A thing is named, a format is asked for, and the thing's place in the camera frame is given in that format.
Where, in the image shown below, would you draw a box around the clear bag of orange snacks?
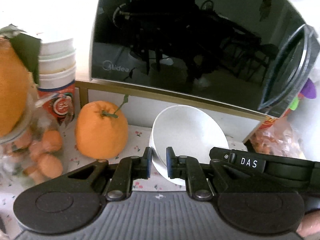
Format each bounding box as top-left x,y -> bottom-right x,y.
249,116 -> 307,159

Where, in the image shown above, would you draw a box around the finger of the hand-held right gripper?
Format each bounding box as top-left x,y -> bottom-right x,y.
209,147 -> 232,167

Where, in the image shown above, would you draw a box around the orange with stem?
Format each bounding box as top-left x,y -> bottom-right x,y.
75,95 -> 129,159

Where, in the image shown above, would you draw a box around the cherry print tablecloth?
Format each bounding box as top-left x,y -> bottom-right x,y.
0,122 -> 250,230

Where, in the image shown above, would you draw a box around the white shelf with gold frame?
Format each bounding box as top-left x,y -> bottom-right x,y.
75,79 -> 275,143

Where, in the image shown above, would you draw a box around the person's right hand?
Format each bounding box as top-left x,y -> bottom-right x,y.
297,211 -> 320,238

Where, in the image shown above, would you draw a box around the large orange with leaves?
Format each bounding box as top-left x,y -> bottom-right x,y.
0,25 -> 42,137

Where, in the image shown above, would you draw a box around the purple and green object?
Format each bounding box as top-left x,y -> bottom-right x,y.
289,77 -> 317,112

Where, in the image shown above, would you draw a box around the white ceramic bowl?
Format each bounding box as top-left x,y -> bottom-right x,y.
149,105 -> 230,187

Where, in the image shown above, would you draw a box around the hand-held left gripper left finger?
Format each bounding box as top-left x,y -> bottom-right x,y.
66,147 -> 153,202

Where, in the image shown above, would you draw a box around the glass jar of small oranges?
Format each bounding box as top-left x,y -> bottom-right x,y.
0,87 -> 65,188

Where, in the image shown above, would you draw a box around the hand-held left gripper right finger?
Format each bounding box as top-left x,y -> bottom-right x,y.
166,147 -> 252,201

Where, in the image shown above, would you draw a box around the white paper cup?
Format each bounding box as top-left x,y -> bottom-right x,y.
40,38 -> 75,56
39,54 -> 77,75

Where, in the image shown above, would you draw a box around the black microwave oven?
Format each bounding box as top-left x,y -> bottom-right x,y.
89,0 -> 320,118

